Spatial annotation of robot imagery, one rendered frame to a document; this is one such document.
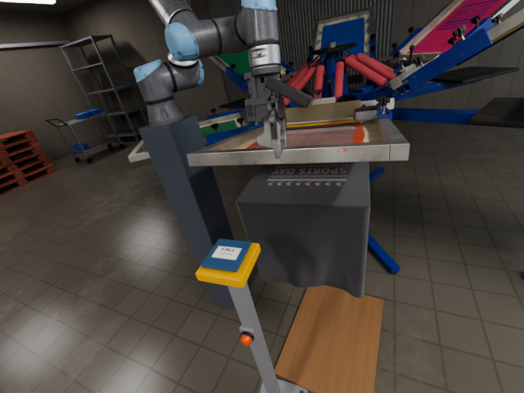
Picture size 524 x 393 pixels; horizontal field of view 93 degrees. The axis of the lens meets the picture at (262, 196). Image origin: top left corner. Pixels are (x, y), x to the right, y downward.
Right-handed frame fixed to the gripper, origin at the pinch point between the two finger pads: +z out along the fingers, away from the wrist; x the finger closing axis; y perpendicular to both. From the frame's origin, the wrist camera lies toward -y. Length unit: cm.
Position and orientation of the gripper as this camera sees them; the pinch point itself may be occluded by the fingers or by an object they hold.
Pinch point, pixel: (281, 151)
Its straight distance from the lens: 66.8
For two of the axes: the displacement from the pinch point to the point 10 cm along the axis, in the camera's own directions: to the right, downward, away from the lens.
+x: -3.4, 3.8, -8.6
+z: 1.2, 9.2, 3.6
